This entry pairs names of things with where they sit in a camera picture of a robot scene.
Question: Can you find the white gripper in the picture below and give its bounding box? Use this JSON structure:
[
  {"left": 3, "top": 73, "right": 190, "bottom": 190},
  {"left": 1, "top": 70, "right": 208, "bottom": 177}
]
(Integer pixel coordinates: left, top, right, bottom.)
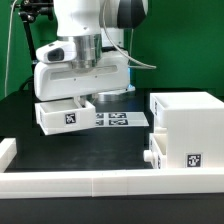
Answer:
[{"left": 34, "top": 53, "right": 130, "bottom": 101}]

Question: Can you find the white drawer box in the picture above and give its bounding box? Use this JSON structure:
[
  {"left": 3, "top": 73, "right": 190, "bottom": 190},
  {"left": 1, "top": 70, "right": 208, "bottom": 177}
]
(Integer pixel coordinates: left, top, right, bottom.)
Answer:
[
  {"left": 35, "top": 99, "right": 96, "bottom": 135},
  {"left": 143, "top": 133, "right": 167, "bottom": 169}
]

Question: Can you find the white front drawer box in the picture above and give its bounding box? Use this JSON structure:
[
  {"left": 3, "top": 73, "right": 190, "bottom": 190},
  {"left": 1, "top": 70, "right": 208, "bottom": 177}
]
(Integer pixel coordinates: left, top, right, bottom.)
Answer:
[{"left": 143, "top": 133, "right": 167, "bottom": 169}]

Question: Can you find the white drawer cabinet frame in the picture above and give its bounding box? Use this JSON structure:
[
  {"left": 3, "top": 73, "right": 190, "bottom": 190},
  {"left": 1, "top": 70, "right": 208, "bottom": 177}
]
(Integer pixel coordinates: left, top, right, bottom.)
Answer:
[{"left": 150, "top": 92, "right": 224, "bottom": 169}]

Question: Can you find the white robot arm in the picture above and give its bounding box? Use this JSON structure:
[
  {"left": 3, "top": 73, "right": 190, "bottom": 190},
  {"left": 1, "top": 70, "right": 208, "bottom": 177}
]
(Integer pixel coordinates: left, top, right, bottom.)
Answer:
[{"left": 34, "top": 0, "right": 148, "bottom": 101}]

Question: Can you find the fiducial marker sheet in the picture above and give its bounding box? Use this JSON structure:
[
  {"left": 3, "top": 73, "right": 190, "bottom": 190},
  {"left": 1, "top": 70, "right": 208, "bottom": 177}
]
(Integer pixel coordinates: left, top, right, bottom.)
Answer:
[{"left": 96, "top": 112, "right": 149, "bottom": 127}]

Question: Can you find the black cable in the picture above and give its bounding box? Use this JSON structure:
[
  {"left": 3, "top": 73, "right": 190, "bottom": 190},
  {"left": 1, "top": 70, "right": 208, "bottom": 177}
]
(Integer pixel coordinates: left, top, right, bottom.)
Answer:
[{"left": 20, "top": 75, "right": 36, "bottom": 92}]

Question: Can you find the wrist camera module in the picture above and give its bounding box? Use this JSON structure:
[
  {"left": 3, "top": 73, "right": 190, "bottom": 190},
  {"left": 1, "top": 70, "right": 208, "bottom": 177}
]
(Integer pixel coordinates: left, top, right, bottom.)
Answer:
[{"left": 36, "top": 41, "right": 77, "bottom": 64}]

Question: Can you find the black camera stand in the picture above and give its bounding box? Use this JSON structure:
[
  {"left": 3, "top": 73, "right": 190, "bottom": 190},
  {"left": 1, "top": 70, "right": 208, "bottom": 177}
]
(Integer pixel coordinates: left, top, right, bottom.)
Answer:
[{"left": 18, "top": 0, "right": 54, "bottom": 64}]

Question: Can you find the white left barrier rail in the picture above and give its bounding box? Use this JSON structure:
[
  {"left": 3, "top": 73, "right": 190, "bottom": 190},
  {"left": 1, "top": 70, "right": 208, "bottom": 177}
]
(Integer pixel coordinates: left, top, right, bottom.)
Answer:
[{"left": 0, "top": 138, "right": 17, "bottom": 173}]

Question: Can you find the white barrier rail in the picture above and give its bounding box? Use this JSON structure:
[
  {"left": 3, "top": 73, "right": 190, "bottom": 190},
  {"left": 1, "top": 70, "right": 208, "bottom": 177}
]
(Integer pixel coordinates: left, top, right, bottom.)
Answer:
[
  {"left": 0, "top": 138, "right": 17, "bottom": 173},
  {"left": 0, "top": 168, "right": 224, "bottom": 199}
]

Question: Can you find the white front barrier rail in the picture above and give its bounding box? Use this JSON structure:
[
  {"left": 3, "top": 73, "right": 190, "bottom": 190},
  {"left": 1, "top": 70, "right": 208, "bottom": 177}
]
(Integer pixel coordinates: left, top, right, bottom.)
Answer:
[{"left": 0, "top": 168, "right": 224, "bottom": 199}]

